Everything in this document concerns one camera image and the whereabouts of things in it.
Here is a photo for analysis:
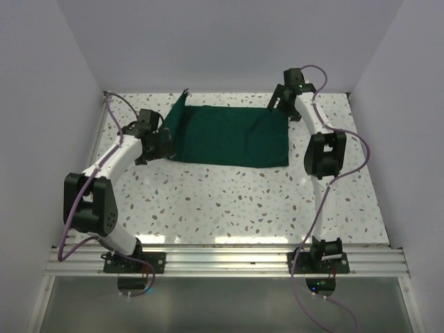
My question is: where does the dark green surgical cloth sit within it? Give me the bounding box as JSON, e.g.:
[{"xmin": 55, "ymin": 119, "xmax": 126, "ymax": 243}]
[{"xmin": 164, "ymin": 91, "xmax": 289, "ymax": 169}]

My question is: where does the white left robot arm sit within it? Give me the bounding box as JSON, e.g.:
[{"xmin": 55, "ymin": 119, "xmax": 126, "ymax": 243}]
[{"xmin": 63, "ymin": 109, "xmax": 174, "ymax": 273}]

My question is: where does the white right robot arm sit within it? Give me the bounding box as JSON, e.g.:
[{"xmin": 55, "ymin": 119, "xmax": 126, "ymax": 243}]
[{"xmin": 267, "ymin": 68, "xmax": 347, "ymax": 273}]

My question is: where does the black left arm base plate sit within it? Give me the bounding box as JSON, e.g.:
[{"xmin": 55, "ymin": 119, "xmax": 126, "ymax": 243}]
[{"xmin": 101, "ymin": 252, "xmax": 167, "ymax": 274}]

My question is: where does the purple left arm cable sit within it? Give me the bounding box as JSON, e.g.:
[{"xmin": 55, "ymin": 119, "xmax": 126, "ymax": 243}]
[{"xmin": 57, "ymin": 92, "xmax": 156, "ymax": 298}]

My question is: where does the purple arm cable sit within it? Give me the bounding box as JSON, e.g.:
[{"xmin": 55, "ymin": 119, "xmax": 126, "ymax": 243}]
[
  {"xmin": 288, "ymin": 65, "xmax": 370, "ymax": 333},
  {"xmin": 57, "ymin": 92, "xmax": 156, "ymax": 298}
]

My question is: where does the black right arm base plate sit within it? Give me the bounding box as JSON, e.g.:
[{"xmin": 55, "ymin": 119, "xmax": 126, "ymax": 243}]
[{"xmin": 287, "ymin": 250, "xmax": 350, "ymax": 274}]

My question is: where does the aluminium rail frame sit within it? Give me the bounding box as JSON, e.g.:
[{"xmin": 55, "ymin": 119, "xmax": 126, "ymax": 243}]
[{"xmin": 28, "ymin": 94, "xmax": 418, "ymax": 332}]

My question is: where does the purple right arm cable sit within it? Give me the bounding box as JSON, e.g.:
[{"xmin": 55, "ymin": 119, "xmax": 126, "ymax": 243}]
[{"xmin": 288, "ymin": 65, "xmax": 370, "ymax": 333}]

